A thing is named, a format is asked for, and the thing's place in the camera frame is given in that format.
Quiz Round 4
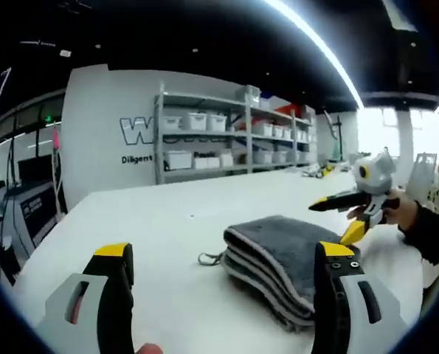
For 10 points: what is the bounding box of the grey towel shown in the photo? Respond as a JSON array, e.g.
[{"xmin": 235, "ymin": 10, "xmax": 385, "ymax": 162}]
[{"xmin": 198, "ymin": 215, "xmax": 361, "ymax": 333}]

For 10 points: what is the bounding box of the person's right hand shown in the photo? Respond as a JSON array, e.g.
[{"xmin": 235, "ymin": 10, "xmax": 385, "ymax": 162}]
[{"xmin": 346, "ymin": 190, "xmax": 421, "ymax": 237}]

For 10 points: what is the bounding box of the person's left hand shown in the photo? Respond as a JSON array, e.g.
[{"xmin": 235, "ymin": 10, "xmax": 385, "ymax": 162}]
[{"xmin": 136, "ymin": 342, "xmax": 165, "ymax": 354}]

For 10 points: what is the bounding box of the pile of yellow black tools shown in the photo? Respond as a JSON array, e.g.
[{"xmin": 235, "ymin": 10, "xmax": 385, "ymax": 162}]
[{"xmin": 302, "ymin": 164, "xmax": 339, "ymax": 180}]

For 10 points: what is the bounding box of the black floor stand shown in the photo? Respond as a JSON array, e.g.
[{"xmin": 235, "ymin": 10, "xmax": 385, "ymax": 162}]
[{"xmin": 324, "ymin": 108, "xmax": 349, "ymax": 163}]

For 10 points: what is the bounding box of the dark cabinet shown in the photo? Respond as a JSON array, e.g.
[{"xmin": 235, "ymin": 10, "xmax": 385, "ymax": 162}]
[{"xmin": 4, "ymin": 154, "xmax": 63, "ymax": 251}]

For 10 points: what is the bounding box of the grey metal shelf unit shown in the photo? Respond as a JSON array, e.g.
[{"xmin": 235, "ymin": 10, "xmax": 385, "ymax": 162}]
[{"xmin": 154, "ymin": 80, "xmax": 318, "ymax": 185}]

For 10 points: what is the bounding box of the long ceiling light strip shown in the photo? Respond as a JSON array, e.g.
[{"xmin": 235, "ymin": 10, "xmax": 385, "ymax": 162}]
[{"xmin": 266, "ymin": 0, "xmax": 366, "ymax": 110}]

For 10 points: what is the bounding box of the row of white storage bins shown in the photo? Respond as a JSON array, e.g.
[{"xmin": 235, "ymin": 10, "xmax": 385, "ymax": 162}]
[{"xmin": 163, "ymin": 84, "xmax": 314, "ymax": 171}]

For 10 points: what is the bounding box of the ceiling air vent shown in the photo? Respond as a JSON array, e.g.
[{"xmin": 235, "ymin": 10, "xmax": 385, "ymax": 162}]
[{"xmin": 381, "ymin": 0, "xmax": 418, "ymax": 32}]

